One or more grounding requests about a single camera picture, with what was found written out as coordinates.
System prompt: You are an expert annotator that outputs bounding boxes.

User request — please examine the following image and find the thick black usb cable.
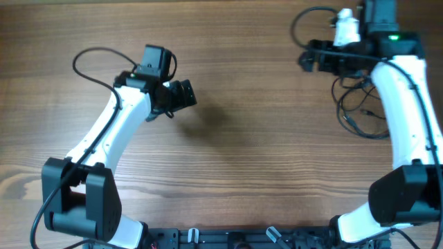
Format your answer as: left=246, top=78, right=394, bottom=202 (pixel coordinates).
left=336, top=77, right=392, bottom=140

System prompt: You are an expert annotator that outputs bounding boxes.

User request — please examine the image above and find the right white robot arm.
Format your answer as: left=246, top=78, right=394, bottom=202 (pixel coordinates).
left=298, top=1, right=442, bottom=248

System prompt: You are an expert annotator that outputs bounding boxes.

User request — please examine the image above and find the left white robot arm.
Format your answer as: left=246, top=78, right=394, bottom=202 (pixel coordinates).
left=30, top=45, right=197, bottom=248

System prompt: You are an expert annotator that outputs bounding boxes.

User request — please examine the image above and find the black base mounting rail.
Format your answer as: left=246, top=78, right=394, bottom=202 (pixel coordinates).
left=82, top=226, right=392, bottom=249

